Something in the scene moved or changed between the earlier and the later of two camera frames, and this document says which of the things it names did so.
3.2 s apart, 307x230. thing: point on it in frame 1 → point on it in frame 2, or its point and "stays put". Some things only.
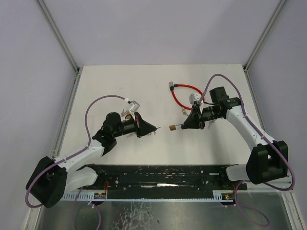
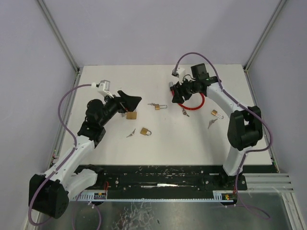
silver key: x=184 y=112 stays put
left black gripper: x=138 y=124 → x=120 y=104
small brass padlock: x=172 y=127 → x=158 y=106
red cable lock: x=171 y=86 stays put
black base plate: x=161 y=181 stays put
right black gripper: x=198 y=117 → x=181 y=89
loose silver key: x=210 y=123 stays put
